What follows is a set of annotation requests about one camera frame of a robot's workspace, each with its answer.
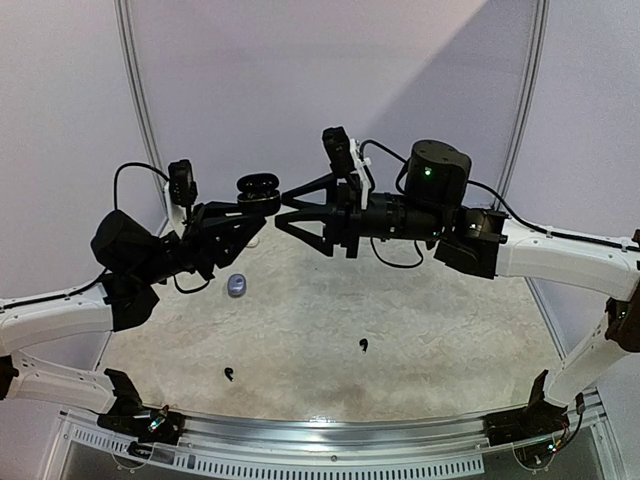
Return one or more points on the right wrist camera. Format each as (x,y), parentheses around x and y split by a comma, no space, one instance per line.
(347,162)

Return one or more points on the blue-grey charging case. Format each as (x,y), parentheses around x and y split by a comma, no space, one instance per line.
(236,286)

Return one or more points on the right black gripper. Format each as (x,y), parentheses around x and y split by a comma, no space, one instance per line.
(345,216)

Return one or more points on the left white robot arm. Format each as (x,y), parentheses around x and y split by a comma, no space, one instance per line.
(123,297)

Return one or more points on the aluminium front rail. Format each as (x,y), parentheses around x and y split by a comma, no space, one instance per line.
(214,447)

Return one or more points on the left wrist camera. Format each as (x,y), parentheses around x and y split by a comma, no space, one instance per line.
(180,193)

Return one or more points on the aluminium frame post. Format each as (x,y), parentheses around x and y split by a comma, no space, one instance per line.
(133,72)
(530,73)

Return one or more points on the black charging case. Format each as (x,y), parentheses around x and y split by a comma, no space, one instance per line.
(259,194)

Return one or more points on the left aluminium frame post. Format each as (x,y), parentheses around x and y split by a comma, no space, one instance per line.
(133,72)

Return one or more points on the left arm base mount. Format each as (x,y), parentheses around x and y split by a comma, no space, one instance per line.
(129,416)

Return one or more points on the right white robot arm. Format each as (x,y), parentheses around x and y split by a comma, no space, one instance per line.
(428,207)

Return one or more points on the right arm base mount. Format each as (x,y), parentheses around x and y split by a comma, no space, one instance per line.
(538,417)

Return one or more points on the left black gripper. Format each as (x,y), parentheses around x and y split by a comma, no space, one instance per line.
(210,236)

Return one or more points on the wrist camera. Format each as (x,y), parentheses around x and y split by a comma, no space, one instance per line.
(180,193)
(347,162)

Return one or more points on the right aluminium frame post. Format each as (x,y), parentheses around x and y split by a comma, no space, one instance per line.
(530,73)

